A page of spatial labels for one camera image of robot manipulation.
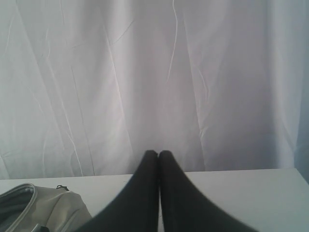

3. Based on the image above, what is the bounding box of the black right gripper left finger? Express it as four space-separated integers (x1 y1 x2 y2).
77 150 159 232

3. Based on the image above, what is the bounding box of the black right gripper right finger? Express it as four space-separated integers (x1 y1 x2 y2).
158 150 256 232

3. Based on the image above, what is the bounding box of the cream duffel bag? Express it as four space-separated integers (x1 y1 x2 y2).
0 183 92 232

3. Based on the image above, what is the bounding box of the white backdrop curtain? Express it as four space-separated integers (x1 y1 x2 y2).
0 0 309 179

